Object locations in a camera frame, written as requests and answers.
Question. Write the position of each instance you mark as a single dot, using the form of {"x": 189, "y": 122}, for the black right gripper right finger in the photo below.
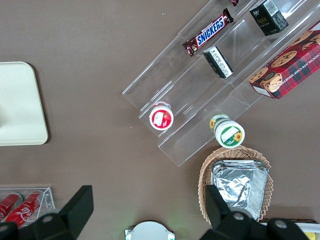
{"x": 217, "y": 215}

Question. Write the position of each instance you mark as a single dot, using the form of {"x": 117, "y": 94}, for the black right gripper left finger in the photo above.
{"x": 72, "y": 212}

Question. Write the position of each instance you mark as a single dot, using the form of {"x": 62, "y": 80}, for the foil wrapped sandwich pack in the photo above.
{"x": 232, "y": 185}

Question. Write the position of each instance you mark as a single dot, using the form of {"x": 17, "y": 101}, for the woven wicker basket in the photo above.
{"x": 207, "y": 162}

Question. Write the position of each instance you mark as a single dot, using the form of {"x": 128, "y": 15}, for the cream plastic tray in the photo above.
{"x": 20, "y": 105}

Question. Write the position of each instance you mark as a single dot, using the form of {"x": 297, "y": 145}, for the clear acrylic can holder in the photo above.
{"x": 48, "y": 197}

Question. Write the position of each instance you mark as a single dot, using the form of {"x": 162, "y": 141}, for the red cola can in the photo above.
{"x": 8, "y": 202}
{"x": 23, "y": 210}

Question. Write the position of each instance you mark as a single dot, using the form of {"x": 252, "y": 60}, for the white round device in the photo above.
{"x": 150, "y": 231}

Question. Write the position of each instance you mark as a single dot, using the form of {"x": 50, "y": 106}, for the green sunflower-lidded cup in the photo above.
{"x": 230, "y": 135}

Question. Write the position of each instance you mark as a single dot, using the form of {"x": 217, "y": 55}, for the yellow item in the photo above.
{"x": 313, "y": 236}

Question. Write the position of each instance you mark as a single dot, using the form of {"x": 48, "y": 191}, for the red-lidded yogurt cup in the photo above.
{"x": 161, "y": 118}

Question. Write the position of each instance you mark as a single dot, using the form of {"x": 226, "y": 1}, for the clear acrylic tiered stand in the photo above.
{"x": 162, "y": 75}

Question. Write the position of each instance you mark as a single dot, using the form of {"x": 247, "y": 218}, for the small black white-labelled box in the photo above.
{"x": 220, "y": 62}

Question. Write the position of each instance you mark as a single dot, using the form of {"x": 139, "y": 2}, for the red tartan cookie box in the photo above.
{"x": 287, "y": 67}

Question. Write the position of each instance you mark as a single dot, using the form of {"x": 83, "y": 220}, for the Snickers chocolate bar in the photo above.
{"x": 210, "y": 31}

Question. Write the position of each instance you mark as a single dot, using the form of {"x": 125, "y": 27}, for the large black carton box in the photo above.
{"x": 266, "y": 20}

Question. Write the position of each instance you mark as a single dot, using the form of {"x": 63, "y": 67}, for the dark red candy bar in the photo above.
{"x": 235, "y": 2}

